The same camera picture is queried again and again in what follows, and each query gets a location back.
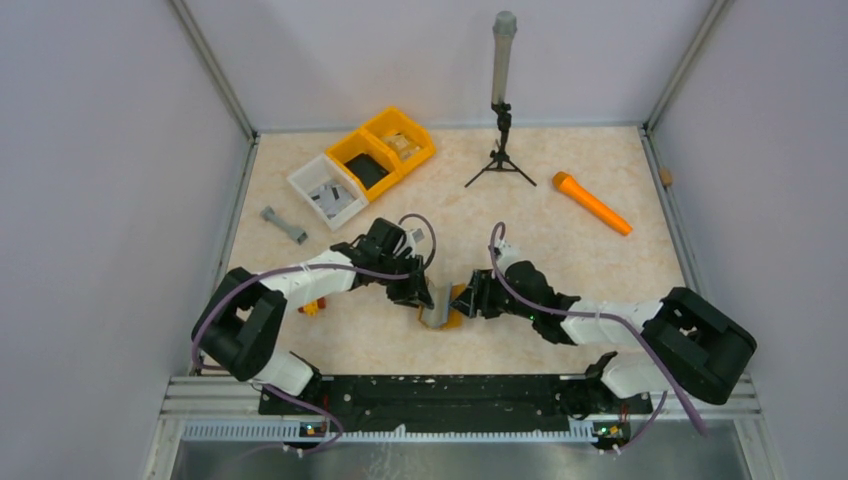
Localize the grey microphone on stand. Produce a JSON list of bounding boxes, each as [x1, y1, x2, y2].
[[491, 10, 517, 105]]

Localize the grey parts in white bin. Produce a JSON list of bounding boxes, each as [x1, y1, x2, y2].
[[309, 181, 355, 219]]

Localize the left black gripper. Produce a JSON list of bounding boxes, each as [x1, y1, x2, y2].
[[375, 252, 434, 310]]

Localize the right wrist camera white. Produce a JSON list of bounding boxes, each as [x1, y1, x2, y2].
[[493, 239, 523, 275]]

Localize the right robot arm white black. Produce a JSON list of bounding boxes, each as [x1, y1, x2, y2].
[[450, 261, 758, 412]]

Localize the small wooden block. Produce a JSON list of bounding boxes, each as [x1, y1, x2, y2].
[[658, 168, 673, 188]]

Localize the black tripod stand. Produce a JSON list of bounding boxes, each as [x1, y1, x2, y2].
[[464, 102, 537, 188]]

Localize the yellow red toy block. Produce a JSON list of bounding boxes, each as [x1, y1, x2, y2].
[[298, 297, 326, 316]]

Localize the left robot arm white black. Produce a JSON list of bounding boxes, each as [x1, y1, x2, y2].
[[191, 218, 435, 414]]

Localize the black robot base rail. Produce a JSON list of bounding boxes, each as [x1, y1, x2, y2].
[[258, 374, 653, 448]]

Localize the black item in bin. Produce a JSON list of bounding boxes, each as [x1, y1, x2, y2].
[[345, 153, 389, 191]]

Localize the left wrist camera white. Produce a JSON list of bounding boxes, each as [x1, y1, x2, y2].
[[397, 228, 425, 256]]

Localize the grey toy dumbbell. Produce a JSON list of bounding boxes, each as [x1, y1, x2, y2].
[[260, 206, 308, 245]]

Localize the orange toy microphone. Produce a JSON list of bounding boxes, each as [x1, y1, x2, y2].
[[552, 172, 633, 236]]

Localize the yellow double storage bin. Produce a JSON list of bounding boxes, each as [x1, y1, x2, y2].
[[325, 106, 436, 202]]

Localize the white storage bin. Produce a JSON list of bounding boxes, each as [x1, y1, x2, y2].
[[287, 153, 369, 231]]

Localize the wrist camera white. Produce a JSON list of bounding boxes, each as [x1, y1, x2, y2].
[[397, 228, 425, 256], [493, 239, 523, 275]]

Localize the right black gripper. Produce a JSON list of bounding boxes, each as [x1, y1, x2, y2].
[[450, 267, 537, 321]]

